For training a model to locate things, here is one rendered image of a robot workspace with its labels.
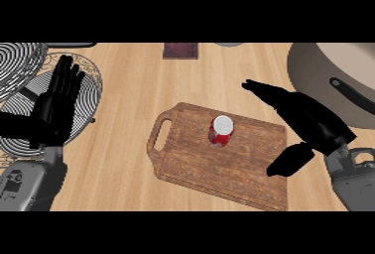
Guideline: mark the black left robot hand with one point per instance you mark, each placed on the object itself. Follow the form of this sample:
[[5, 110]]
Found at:
[[54, 105]]

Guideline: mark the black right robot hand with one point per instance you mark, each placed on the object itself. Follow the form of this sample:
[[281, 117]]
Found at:
[[308, 115]]

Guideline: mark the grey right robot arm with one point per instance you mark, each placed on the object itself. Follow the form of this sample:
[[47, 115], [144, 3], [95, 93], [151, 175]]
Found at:
[[352, 180]]

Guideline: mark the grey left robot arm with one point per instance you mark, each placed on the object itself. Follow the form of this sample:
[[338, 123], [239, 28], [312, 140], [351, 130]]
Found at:
[[30, 180]]

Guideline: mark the red can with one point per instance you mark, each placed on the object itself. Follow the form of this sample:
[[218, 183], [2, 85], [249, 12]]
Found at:
[[222, 131]]

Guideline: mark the brown wooden cutting board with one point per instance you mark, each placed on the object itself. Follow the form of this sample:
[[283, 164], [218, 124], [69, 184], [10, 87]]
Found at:
[[221, 157]]

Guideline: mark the dark grey flat object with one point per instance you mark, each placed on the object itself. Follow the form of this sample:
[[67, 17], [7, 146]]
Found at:
[[73, 44]]

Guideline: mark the grey round object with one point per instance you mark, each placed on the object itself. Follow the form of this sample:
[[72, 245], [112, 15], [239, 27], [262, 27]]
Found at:
[[228, 44]]

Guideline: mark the dark red flat box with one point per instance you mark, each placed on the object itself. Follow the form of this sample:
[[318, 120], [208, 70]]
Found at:
[[181, 51]]

